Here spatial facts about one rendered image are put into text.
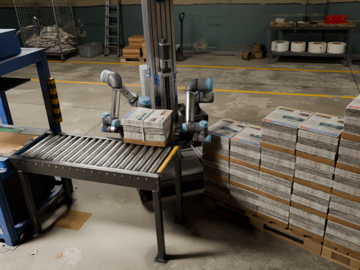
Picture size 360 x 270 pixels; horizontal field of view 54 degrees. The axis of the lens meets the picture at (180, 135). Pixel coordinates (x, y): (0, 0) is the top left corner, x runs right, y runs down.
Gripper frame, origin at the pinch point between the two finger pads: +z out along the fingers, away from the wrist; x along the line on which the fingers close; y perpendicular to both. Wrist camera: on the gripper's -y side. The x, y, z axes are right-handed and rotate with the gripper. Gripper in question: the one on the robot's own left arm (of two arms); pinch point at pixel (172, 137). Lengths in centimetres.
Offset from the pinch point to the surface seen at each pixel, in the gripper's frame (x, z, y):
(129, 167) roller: 58, 15, -1
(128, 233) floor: 43, 32, -80
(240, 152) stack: 2, -62, -7
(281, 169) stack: 16, -97, -11
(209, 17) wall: -667, 121, 28
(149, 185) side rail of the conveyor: 68, -5, -8
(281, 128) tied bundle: 15, -94, 23
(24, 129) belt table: 15, 148, 0
